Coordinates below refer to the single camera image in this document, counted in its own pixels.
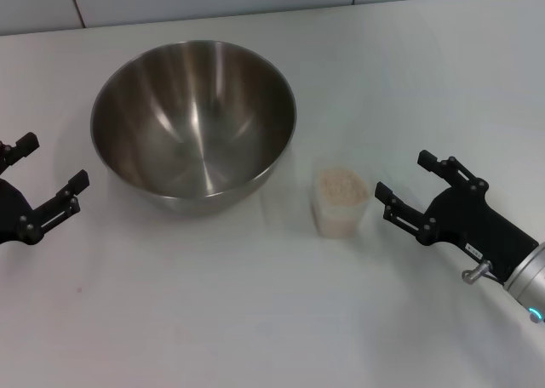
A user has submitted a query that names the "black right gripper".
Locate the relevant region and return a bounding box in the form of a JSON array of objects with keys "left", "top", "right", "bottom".
[{"left": 374, "top": 149, "right": 539, "bottom": 281}]

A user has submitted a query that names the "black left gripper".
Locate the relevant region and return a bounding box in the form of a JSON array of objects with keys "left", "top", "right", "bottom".
[{"left": 0, "top": 132, "right": 91, "bottom": 247}]

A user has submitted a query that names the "clear plastic measuring cup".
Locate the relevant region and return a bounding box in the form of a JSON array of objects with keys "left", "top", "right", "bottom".
[{"left": 312, "top": 166, "right": 370, "bottom": 238}]

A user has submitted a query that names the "large stainless steel bowl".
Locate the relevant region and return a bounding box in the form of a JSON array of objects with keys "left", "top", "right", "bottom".
[{"left": 89, "top": 40, "right": 298, "bottom": 218}]

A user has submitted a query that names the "right wrist cable with plug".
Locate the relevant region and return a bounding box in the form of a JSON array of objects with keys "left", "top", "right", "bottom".
[{"left": 462, "top": 260, "right": 508, "bottom": 285}]

